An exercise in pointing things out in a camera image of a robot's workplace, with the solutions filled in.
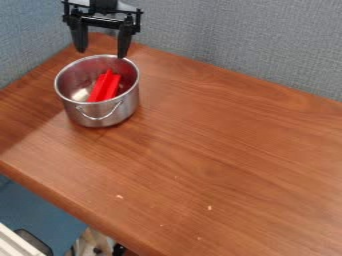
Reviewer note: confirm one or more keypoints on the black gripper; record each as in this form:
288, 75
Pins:
106, 14

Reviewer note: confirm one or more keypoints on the red star-shaped block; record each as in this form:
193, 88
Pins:
106, 87

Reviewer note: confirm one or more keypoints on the metal pot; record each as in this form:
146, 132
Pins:
75, 82

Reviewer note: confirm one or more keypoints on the white striped object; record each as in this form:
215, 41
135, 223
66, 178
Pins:
20, 243

